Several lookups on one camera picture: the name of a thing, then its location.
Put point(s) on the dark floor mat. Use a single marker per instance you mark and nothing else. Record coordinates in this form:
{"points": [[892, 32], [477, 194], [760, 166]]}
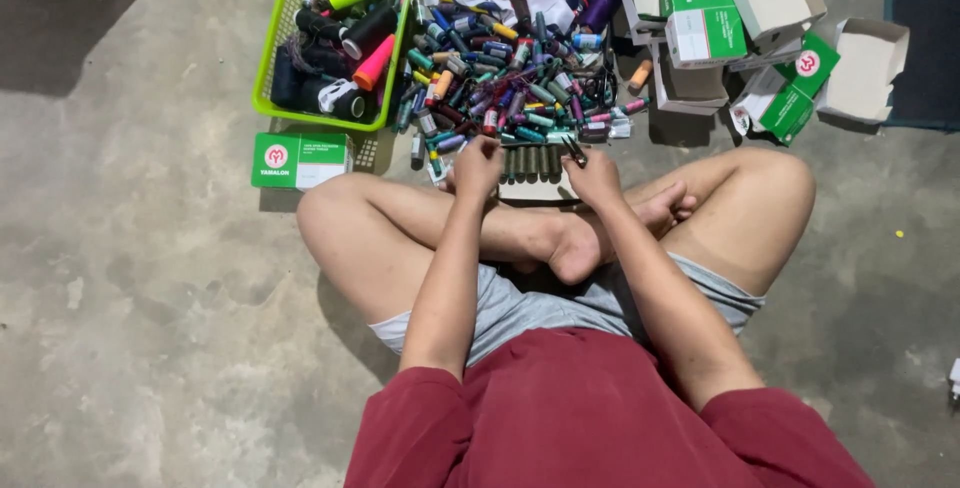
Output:
{"points": [[926, 30]]}

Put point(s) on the grey shorts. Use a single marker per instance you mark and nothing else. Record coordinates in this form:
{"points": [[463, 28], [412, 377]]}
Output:
{"points": [[540, 308]]}

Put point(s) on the shallow open white box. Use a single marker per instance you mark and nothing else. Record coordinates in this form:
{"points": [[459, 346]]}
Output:
{"points": [[686, 87]]}

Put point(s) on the black cone with white wrap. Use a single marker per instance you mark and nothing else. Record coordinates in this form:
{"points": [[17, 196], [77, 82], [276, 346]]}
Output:
{"points": [[341, 98]]}

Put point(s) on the neon pink thread cone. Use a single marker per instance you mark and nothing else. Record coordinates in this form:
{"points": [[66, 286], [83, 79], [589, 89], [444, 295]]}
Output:
{"points": [[375, 64]]}

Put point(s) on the large black thread cone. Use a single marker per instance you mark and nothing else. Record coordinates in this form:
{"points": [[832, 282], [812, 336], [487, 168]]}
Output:
{"points": [[371, 30]]}

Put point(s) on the small black thread cone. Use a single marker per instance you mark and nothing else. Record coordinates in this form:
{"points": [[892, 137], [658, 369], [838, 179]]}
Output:
{"points": [[319, 24]]}

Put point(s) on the lime green plastic basket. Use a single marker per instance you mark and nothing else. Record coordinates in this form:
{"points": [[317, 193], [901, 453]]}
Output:
{"points": [[281, 38]]}

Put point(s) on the upright green white thread box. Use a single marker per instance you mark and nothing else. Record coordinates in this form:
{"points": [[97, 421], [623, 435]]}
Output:
{"points": [[701, 15]]}

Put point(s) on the tan thread spool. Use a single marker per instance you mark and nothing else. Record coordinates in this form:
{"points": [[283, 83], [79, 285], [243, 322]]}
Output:
{"points": [[640, 75]]}

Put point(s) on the person's right leg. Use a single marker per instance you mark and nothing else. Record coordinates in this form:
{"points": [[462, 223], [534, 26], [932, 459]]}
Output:
{"points": [[742, 210]]}

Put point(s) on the maroon shirt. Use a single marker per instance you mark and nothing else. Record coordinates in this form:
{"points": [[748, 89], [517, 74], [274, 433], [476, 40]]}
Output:
{"points": [[592, 413]]}

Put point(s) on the pile of mixed thread spools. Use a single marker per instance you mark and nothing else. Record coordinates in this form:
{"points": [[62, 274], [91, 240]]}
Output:
{"points": [[502, 75]]}

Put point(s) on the person's left fingers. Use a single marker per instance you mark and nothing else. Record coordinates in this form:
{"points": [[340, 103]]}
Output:
{"points": [[485, 148]]}

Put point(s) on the small black thread snips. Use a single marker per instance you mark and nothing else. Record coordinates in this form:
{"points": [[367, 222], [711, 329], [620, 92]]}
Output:
{"points": [[575, 150]]}

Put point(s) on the closed green white thread box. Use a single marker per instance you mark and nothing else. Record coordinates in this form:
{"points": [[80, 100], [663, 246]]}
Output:
{"points": [[300, 160]]}

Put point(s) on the big purple thread spool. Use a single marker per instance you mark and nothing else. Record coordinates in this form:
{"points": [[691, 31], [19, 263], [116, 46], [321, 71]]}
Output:
{"points": [[600, 4]]}

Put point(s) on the row of dark green spools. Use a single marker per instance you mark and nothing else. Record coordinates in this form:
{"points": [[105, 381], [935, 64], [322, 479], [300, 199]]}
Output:
{"points": [[529, 162]]}

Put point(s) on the open cardboard spool tray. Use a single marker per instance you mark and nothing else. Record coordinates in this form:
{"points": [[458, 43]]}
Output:
{"points": [[536, 189]]}

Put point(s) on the person's left hand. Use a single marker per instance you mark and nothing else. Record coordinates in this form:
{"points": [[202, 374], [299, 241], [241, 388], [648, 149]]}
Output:
{"points": [[474, 173]]}

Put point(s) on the tilted green white thread box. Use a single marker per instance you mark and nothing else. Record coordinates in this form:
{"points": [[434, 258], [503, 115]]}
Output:
{"points": [[791, 94]]}

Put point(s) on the person's right fingers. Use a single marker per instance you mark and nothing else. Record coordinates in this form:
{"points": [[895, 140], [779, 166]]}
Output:
{"points": [[579, 162]]}

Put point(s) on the open white box lid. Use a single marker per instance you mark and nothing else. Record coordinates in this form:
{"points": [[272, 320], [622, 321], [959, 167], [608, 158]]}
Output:
{"points": [[862, 68]]}

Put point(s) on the white plug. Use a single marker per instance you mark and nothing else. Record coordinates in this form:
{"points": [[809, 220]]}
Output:
{"points": [[955, 379]]}

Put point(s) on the black scissors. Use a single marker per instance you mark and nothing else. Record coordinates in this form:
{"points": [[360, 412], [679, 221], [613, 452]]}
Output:
{"points": [[600, 87]]}

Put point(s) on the person's right hand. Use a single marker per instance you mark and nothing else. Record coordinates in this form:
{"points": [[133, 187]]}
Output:
{"points": [[596, 184]]}

